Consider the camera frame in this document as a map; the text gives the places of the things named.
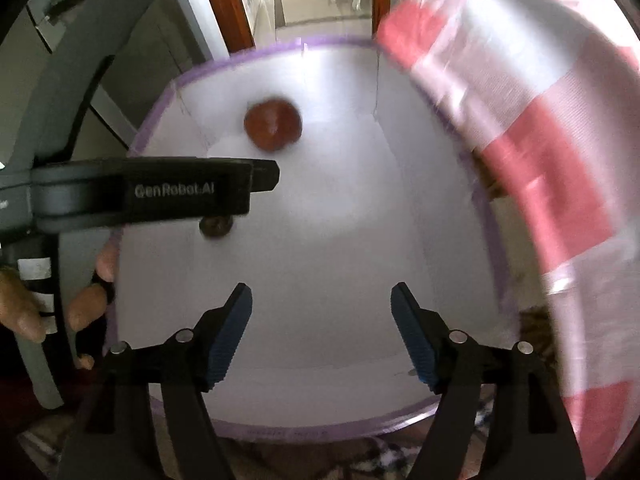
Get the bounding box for person's left hand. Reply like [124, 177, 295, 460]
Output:
[0, 240, 120, 371]

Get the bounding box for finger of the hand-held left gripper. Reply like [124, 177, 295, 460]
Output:
[249, 159, 281, 194]

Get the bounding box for wooden glass door frame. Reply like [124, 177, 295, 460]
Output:
[195, 0, 393, 56]

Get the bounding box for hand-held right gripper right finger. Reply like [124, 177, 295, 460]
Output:
[391, 282, 586, 480]

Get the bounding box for white box with purple rim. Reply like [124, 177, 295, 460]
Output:
[102, 35, 521, 443]

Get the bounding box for red apple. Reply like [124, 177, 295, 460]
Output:
[243, 97, 303, 152]

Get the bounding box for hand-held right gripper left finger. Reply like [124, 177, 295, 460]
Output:
[57, 282, 253, 480]

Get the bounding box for dark brown passion fruit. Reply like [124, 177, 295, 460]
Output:
[199, 215, 234, 239]

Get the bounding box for red white checkered tablecloth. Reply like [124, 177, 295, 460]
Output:
[374, 0, 640, 480]

